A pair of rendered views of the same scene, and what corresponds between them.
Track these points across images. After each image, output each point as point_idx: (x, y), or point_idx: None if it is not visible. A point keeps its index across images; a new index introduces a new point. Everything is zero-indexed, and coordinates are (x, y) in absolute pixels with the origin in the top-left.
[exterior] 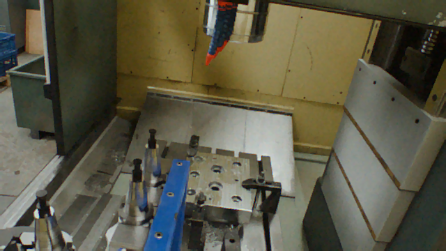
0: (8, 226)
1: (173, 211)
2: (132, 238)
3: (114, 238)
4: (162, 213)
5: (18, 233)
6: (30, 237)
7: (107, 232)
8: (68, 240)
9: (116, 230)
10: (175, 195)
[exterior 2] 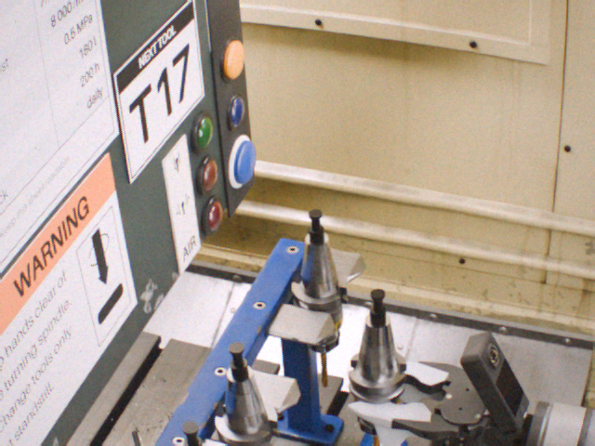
0: (456, 431)
1: (185, 405)
2: (260, 383)
3: (286, 385)
4: (204, 403)
5: (435, 420)
6: (416, 413)
7: (297, 396)
8: (352, 373)
9: (283, 396)
10: (171, 437)
